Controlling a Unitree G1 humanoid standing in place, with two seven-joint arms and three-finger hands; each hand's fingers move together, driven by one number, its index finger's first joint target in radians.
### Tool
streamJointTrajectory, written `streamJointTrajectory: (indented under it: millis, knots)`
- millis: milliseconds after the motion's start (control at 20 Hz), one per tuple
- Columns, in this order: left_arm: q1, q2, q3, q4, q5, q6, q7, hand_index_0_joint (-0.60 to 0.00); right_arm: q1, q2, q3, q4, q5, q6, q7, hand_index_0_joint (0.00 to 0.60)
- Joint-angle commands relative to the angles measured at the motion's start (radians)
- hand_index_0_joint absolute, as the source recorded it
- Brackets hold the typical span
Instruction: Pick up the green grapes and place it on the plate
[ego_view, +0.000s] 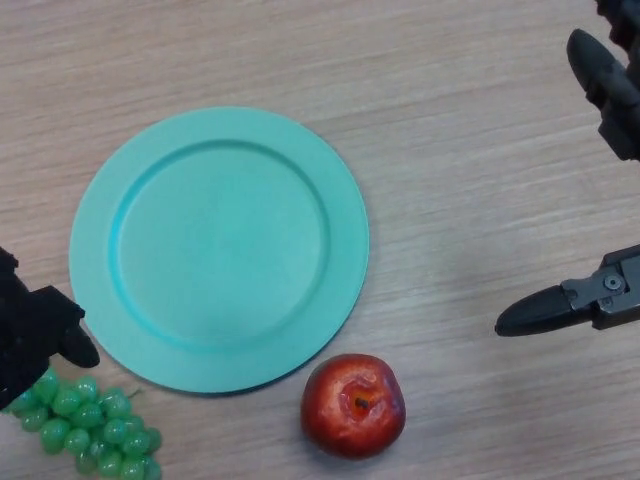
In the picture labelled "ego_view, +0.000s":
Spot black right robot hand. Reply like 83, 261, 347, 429
495, 0, 640, 338

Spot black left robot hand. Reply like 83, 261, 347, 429
0, 246, 101, 411

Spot green grapes bunch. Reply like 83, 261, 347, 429
2, 367, 164, 480

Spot green round plate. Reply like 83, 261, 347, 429
68, 106, 371, 397

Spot red apple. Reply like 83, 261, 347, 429
300, 353, 407, 459

